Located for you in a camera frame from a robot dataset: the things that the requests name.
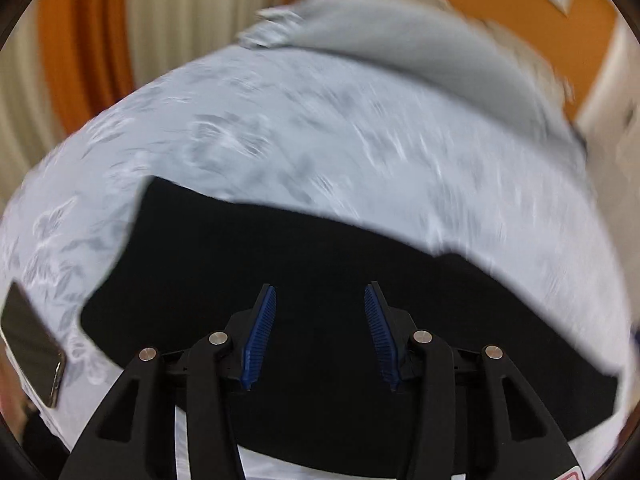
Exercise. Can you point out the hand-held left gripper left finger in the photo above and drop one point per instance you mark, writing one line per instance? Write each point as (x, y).
(260, 332)

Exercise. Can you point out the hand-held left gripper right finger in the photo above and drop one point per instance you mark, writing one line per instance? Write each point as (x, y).
(381, 332)

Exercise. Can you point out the black pants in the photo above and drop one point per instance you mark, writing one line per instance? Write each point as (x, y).
(320, 260)

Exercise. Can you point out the floral pale blue bedsheet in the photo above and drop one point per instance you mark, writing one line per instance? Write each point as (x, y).
(350, 135)

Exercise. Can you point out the black smartphone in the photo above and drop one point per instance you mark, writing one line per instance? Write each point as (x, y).
(30, 345)

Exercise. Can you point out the grey pillow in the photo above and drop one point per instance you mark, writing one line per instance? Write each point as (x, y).
(425, 45)

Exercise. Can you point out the beige curtain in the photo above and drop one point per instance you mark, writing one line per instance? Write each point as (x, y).
(165, 15)

